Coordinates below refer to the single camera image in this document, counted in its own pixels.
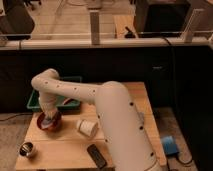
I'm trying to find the light blue towel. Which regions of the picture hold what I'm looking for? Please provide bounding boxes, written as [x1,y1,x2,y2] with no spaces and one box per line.
[41,116,59,129]

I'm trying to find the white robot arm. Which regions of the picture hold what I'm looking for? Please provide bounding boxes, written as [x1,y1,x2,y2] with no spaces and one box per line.
[31,69,162,171]

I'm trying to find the red bowl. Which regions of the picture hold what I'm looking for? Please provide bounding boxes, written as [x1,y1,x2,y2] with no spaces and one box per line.
[37,112,62,132]

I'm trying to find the green plastic tray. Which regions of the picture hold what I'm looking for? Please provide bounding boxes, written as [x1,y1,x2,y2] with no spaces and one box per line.
[27,76,82,112]

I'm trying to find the red chili pepper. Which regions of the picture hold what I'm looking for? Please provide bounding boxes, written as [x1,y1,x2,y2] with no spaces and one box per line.
[63,98,74,105]

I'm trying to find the white cup on side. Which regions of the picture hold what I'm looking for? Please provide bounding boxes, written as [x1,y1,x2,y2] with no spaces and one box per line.
[76,119,98,138]

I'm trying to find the silver metal cup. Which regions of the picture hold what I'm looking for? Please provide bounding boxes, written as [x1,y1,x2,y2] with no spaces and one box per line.
[19,142,36,158]

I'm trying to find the black remote control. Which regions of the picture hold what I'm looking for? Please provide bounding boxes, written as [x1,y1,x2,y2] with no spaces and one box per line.
[87,144,107,169]

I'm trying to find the black office chair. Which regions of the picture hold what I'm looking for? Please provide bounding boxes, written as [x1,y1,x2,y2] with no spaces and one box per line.
[0,0,35,40]

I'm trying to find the blue device on floor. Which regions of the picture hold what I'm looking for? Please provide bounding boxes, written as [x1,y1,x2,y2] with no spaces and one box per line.
[161,136,179,156]

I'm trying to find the metal rail post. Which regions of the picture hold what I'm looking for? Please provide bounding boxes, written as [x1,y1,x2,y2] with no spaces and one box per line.
[90,10,100,45]

